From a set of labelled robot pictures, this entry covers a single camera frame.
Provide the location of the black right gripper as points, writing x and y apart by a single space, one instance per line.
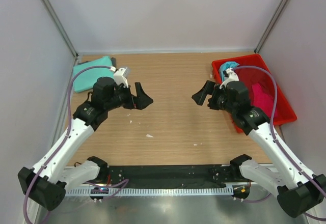
200 96

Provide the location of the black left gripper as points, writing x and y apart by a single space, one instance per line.
138 102

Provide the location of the turquoise t shirt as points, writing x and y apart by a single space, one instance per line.
86 80

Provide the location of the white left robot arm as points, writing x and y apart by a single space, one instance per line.
47 181

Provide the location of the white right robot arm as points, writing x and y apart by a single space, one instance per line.
296 187

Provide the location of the light blue t shirt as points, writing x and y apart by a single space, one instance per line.
225 66

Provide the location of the folded grey t shirt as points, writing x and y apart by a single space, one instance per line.
113 61

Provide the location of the dark red t shirt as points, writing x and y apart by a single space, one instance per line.
251 77

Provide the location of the pink t shirt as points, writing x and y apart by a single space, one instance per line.
262 99

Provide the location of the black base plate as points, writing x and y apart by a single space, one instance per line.
172 176

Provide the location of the slotted cable duct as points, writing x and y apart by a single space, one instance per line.
91 191

